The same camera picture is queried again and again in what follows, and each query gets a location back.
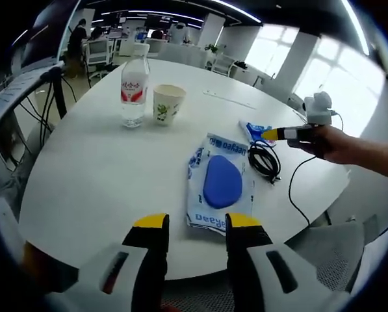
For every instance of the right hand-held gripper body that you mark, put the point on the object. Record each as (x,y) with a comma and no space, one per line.
(320,109)

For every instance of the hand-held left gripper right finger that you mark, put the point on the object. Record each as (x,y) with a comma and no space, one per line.
(245,269)

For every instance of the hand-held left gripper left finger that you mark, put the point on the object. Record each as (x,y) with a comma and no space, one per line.
(148,266)

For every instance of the blue floral tissue packet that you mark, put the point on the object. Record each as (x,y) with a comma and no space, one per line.
(253,128)

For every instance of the white wipes package blue lid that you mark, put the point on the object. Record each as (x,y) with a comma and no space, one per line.
(221,180)

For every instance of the white paper cup green print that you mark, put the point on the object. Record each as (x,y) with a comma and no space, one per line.
(166,107)

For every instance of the clear plastic water bottle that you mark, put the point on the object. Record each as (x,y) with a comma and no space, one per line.
(134,87)

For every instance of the person's right hand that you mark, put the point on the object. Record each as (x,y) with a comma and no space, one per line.
(323,146)

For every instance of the grey mesh office chair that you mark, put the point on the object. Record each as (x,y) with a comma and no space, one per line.
(333,250)

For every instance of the white office chair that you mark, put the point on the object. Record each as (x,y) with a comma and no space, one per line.
(97,52)
(224,65)

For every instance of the green potted plant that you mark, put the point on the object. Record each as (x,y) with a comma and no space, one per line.
(211,48)

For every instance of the black tripod stand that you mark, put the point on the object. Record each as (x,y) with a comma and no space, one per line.
(57,87)

